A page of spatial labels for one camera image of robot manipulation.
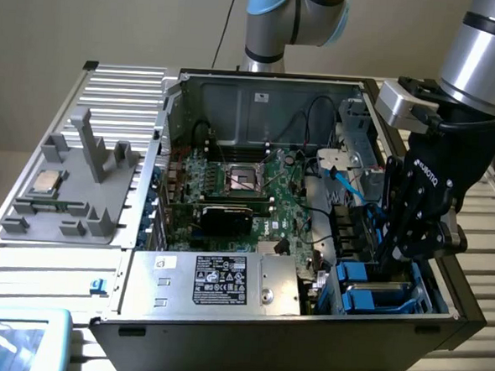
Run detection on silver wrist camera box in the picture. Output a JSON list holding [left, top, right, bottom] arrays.
[[373, 77, 443, 136]]

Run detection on CPU socket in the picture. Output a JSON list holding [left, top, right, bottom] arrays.
[[222, 161, 272, 197]]

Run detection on green motherboard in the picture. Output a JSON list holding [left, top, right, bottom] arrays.
[[158, 141, 320, 260]]

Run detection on blue disk caddy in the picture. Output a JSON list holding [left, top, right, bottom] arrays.
[[334, 258, 423, 320]]

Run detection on silver disk drive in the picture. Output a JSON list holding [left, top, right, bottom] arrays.
[[314, 146, 353, 172]]

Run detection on black graphics card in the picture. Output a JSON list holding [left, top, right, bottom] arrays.
[[196, 203, 255, 240]]

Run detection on silver case side panel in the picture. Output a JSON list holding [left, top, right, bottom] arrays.
[[0, 55, 184, 331]]

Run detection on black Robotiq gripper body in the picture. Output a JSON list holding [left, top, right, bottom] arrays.
[[398, 118, 495, 227]]

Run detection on light blue tray corner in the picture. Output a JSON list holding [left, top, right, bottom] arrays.
[[0, 304, 75, 371]]

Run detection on green RAM stick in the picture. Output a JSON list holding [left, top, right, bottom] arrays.
[[30, 196, 84, 211]]

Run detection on thin black wall cable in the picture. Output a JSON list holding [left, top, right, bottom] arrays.
[[211, 0, 239, 71]]

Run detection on silver CPU chip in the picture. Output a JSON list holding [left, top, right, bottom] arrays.
[[27, 167, 68, 200]]

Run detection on grey parts rack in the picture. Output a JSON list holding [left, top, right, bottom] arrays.
[[0, 102, 146, 249]]

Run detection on black power wire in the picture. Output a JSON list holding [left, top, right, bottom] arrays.
[[274, 91, 343, 155]]

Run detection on silver power supply unit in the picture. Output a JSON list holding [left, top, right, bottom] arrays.
[[127, 247, 305, 326]]

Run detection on black camera cable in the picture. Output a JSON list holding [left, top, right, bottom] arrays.
[[409, 103, 495, 141]]

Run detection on silver metal disk bay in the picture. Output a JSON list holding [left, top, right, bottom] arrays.
[[331, 96, 391, 206]]

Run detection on black open PC case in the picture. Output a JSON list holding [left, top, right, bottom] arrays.
[[86, 61, 495, 371]]

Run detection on blue data wire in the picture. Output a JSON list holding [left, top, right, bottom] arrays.
[[320, 165, 371, 207]]

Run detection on silver chipset heat sink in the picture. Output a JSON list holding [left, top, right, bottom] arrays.
[[255, 238, 290, 257]]

